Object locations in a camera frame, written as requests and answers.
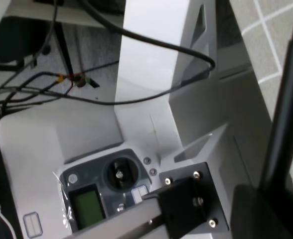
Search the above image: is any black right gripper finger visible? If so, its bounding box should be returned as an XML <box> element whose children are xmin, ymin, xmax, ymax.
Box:
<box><xmin>230</xmin><ymin>185</ymin><xmax>293</xmax><ymax>239</ymax></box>

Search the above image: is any black pen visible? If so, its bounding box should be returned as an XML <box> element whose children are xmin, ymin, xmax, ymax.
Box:
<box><xmin>259</xmin><ymin>34</ymin><xmax>293</xmax><ymax>193</ymax></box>

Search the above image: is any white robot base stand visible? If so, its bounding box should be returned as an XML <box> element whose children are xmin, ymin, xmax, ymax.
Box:
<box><xmin>0</xmin><ymin>0</ymin><xmax>271</xmax><ymax>239</ymax></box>

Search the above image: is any black office chair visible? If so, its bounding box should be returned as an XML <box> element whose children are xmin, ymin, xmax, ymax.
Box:
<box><xmin>0</xmin><ymin>16</ymin><xmax>49</xmax><ymax>72</ymax></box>

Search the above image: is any black aluminium frame bracket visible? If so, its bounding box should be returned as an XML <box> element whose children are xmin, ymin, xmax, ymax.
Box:
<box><xmin>67</xmin><ymin>158</ymin><xmax>229</xmax><ymax>239</ymax></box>

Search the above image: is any black thick cable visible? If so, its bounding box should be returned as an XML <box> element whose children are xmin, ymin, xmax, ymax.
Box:
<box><xmin>83</xmin><ymin>0</ymin><xmax>216</xmax><ymax>105</ymax></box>

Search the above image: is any thin black wire bundle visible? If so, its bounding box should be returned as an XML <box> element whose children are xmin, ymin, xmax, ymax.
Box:
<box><xmin>0</xmin><ymin>0</ymin><xmax>120</xmax><ymax>118</ymax></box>

